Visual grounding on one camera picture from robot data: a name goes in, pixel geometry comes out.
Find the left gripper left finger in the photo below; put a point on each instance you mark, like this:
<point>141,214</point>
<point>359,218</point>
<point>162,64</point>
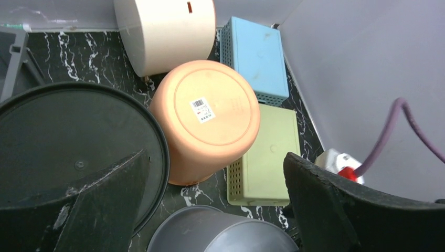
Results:
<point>95,213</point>

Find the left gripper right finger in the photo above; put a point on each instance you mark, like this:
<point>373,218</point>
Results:
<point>333,213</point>

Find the yellow plastic basket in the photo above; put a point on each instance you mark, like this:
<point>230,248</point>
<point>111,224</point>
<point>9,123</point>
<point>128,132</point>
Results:
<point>257,179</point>

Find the light grey plastic bucket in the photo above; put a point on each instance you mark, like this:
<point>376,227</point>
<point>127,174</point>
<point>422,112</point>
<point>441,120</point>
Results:
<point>205,228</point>

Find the dark blue bucket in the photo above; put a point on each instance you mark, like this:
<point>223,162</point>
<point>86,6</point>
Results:
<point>55,134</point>

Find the orange plastic bucket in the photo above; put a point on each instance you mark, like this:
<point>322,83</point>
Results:
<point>210,117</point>

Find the grey plastic bin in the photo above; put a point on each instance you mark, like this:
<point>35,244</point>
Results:
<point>19,69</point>

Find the light blue plastic basket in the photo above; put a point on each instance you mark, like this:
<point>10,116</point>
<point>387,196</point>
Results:
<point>255,51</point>

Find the cream cylindrical container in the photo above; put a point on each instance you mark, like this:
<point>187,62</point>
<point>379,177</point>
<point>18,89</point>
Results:
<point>161,35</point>

